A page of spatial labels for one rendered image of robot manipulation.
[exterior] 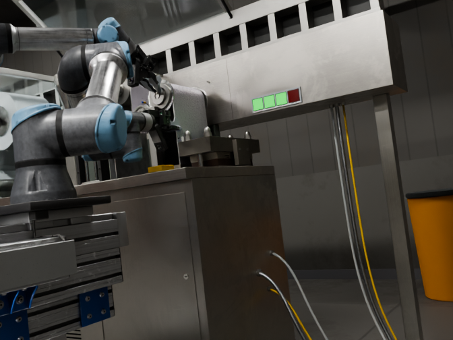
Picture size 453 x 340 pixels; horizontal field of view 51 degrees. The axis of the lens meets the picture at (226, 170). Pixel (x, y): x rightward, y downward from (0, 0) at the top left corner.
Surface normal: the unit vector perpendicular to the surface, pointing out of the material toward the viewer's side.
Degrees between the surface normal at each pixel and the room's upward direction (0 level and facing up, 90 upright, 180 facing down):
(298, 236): 90
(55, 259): 90
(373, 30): 90
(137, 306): 90
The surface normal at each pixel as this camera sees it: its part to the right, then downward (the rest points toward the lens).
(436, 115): -0.57, 0.02
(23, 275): 0.81, -0.13
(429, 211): -0.72, 0.10
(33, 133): 0.04, -0.07
